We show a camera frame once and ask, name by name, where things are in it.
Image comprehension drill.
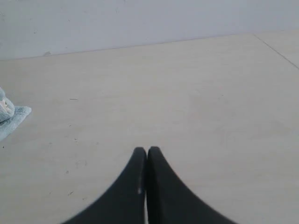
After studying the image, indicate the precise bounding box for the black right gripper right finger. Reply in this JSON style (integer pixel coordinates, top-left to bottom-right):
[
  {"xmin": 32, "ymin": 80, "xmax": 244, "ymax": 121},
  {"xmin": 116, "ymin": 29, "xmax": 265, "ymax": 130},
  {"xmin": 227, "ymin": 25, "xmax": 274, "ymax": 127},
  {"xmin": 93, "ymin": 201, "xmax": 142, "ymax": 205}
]
[{"xmin": 146, "ymin": 147, "xmax": 235, "ymax": 224}]

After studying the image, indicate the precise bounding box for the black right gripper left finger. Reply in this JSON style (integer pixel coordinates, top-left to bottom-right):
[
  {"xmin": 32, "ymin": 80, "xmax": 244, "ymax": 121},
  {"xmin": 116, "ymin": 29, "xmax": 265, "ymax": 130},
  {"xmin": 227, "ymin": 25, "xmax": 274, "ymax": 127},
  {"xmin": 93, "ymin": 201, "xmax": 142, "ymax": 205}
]
[{"xmin": 65, "ymin": 147, "xmax": 147, "ymax": 224}]

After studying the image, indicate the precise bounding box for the light blue fluffy towel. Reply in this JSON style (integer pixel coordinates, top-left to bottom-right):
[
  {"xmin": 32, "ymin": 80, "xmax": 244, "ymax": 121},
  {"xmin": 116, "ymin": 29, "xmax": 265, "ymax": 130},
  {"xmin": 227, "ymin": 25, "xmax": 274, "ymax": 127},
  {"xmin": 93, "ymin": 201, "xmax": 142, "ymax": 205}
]
[{"xmin": 0, "ymin": 88, "xmax": 32, "ymax": 141}]

